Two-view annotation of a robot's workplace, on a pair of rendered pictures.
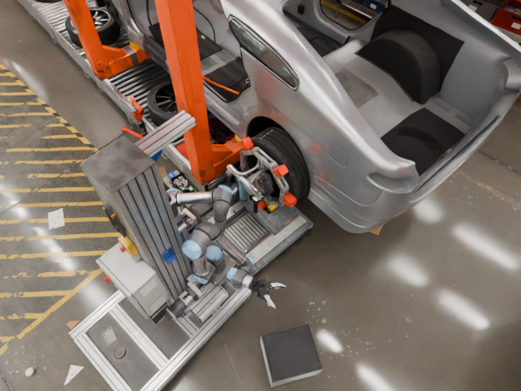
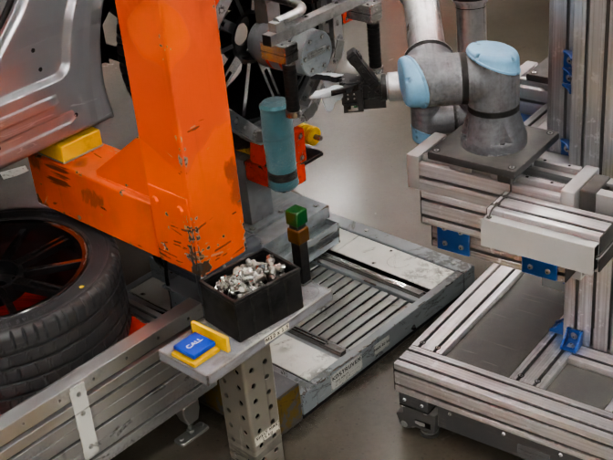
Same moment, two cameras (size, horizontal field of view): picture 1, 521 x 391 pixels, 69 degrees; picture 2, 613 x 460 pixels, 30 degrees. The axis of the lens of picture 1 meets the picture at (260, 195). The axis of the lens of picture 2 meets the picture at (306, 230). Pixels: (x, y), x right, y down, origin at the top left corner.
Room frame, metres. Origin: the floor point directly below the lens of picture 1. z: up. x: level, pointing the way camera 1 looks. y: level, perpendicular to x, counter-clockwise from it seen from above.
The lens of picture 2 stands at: (1.93, 3.03, 2.00)
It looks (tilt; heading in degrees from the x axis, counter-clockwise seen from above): 30 degrees down; 269
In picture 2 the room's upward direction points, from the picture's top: 6 degrees counter-clockwise
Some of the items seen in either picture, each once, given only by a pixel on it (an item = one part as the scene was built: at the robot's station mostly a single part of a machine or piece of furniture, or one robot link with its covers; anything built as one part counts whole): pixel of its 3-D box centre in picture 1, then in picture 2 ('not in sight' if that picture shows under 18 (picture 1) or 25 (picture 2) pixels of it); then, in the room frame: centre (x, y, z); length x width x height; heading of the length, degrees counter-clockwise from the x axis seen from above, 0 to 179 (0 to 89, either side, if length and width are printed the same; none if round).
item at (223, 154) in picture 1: (230, 147); (108, 160); (2.37, 0.30, 0.69); 0.52 x 0.17 x 0.35; 133
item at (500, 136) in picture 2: not in sight; (493, 121); (1.43, 0.69, 0.87); 0.15 x 0.15 x 0.10
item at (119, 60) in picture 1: (125, 50); not in sight; (3.77, 1.62, 0.69); 0.52 x 0.17 x 0.35; 133
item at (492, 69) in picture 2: not in sight; (490, 74); (1.43, 0.69, 0.98); 0.13 x 0.12 x 0.14; 175
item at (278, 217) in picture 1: (274, 200); (248, 191); (2.02, -0.14, 0.32); 0.40 x 0.30 x 0.28; 43
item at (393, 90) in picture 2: not in sight; (394, 86); (1.60, 0.29, 0.81); 0.08 x 0.05 x 0.08; 84
